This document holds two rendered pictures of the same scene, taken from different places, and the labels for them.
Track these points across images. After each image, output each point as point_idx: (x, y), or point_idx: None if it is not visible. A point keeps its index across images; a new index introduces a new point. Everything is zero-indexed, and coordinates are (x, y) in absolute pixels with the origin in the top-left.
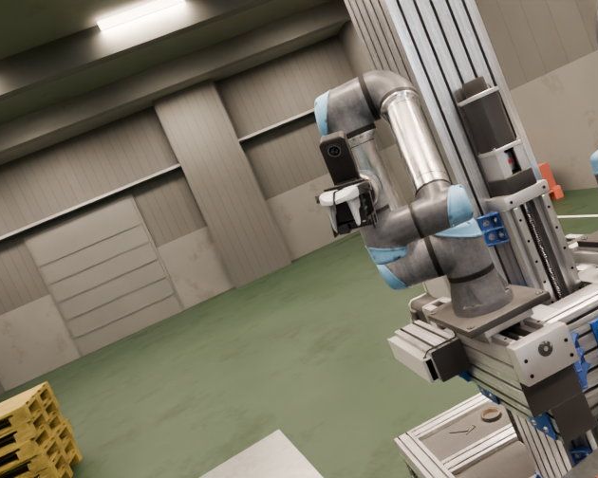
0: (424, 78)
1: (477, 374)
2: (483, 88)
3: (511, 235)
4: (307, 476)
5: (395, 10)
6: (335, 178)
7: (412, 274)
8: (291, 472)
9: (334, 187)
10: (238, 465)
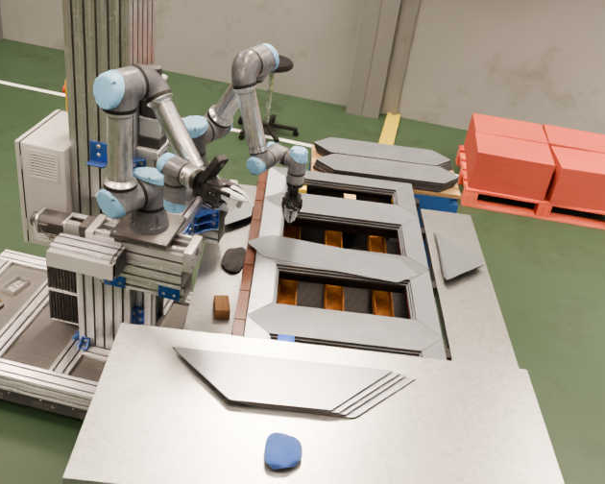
0: (132, 57)
1: (131, 270)
2: (161, 76)
3: None
4: (188, 334)
5: (131, 2)
6: (209, 176)
7: (133, 208)
8: (176, 336)
9: (222, 184)
10: (128, 346)
